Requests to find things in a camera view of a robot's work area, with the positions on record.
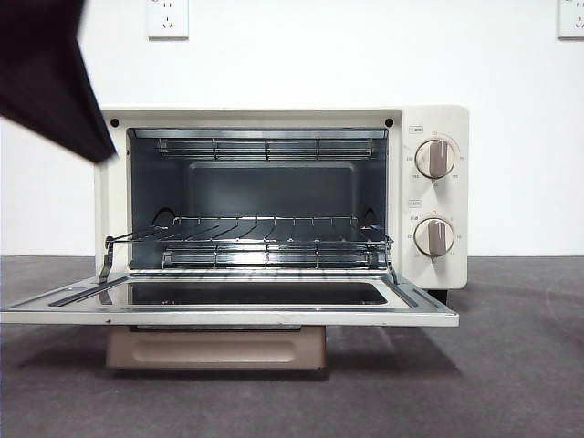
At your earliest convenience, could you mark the glass oven door with handle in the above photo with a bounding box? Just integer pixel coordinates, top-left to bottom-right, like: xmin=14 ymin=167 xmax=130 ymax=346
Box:
xmin=0 ymin=268 xmax=461 ymax=370

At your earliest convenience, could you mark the cream Toshiba toaster oven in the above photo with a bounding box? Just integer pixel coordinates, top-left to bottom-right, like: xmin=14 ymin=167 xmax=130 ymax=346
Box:
xmin=0 ymin=104 xmax=471 ymax=370

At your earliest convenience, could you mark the cream temperature knob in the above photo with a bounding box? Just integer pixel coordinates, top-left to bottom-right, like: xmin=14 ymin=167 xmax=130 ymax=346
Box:
xmin=413 ymin=138 xmax=458 ymax=180

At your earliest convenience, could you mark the cream timer knob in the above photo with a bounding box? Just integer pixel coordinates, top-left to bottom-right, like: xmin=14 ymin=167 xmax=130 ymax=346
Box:
xmin=413 ymin=215 xmax=456 ymax=257

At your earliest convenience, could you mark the white wall socket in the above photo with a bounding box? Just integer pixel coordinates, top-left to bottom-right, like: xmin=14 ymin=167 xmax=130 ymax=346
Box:
xmin=146 ymin=0 xmax=190 ymax=40
xmin=557 ymin=0 xmax=584 ymax=40

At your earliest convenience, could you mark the metal wire oven rack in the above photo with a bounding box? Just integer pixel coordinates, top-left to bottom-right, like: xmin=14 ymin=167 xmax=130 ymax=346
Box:
xmin=105 ymin=215 xmax=397 ymax=250

